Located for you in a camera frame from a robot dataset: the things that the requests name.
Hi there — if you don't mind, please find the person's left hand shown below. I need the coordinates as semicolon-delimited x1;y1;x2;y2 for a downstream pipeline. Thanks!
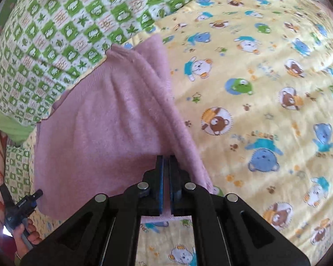
13;218;42;257

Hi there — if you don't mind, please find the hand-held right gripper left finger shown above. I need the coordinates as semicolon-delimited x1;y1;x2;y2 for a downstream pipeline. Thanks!
19;155;165;266

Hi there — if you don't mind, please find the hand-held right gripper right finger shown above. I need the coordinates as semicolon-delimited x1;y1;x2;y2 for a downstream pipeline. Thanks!
169;155;311;266

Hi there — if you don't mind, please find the yellow cartoon bear bed sheet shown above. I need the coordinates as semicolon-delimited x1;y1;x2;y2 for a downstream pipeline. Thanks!
28;0;333;266

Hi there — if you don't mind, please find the purple knit sweater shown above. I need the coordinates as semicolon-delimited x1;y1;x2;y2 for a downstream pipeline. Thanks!
33;33;214;228

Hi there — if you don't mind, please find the green checkered pillow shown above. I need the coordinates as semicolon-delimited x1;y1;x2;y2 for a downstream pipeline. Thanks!
4;145;35;200

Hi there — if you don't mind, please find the green checkered quilt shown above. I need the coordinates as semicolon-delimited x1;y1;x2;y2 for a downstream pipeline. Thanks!
0;0;250;145

